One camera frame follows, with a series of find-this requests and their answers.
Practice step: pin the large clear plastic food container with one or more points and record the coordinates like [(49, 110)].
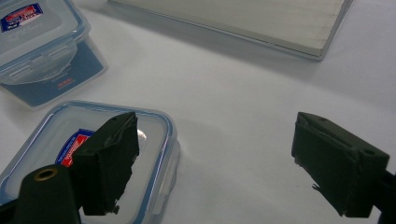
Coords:
[(37, 40)]

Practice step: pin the small clear plastic food container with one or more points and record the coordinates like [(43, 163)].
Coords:
[(151, 140)]

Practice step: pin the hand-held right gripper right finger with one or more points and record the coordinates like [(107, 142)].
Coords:
[(336, 168)]

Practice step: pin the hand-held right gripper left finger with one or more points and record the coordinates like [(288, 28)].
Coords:
[(102, 168)]

